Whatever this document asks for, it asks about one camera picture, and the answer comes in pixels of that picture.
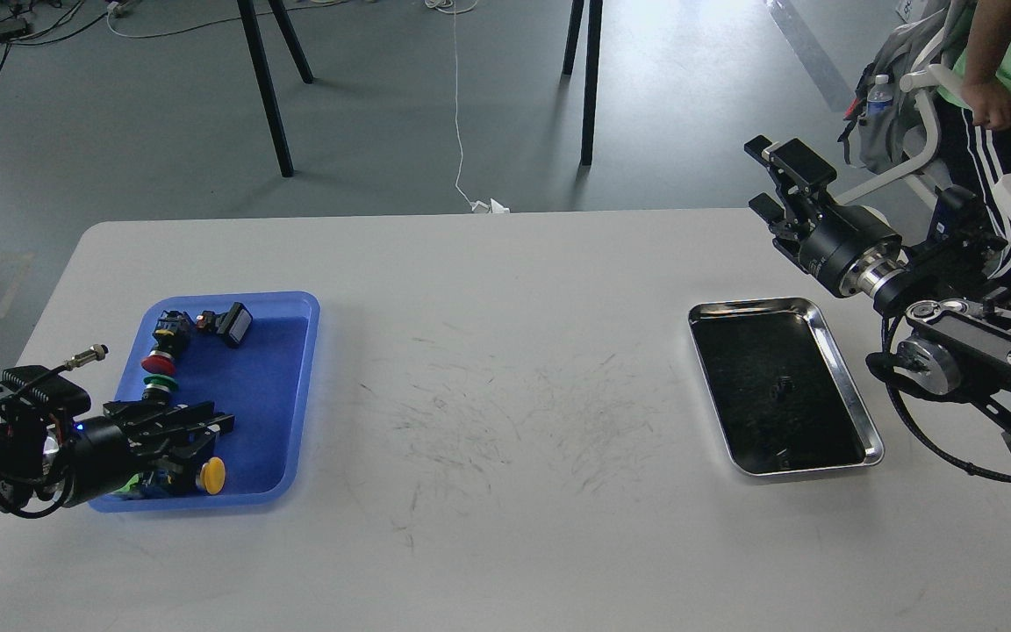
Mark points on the black table leg right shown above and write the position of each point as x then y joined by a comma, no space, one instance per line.
592,52

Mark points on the green white push button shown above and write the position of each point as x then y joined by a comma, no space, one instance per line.
132,490

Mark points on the white chair frame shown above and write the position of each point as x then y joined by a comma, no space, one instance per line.
921,170

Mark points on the red mushroom push button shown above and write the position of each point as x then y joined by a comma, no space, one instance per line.
159,362

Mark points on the person's hand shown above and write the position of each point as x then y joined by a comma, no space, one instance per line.
990,104

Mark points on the grey backpack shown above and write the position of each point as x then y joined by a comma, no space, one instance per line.
873,137

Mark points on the blue plastic tray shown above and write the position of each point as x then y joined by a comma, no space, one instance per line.
264,384

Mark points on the clear water bottle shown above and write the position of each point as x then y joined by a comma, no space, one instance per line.
879,97

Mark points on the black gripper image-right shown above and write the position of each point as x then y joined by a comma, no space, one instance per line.
838,239

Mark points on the black square push button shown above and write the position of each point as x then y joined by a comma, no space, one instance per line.
230,326

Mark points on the green ring push button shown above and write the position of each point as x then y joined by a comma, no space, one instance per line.
160,383

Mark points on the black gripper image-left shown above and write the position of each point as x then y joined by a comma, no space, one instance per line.
107,451

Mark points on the silver metal tray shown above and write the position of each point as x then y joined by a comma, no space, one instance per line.
821,426

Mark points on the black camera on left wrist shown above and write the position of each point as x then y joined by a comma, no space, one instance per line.
44,396

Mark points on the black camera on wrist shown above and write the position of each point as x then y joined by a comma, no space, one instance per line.
44,396
960,226

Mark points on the yellow mushroom push button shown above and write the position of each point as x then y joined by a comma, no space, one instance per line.
211,476

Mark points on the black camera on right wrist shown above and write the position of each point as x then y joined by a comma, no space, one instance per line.
960,226

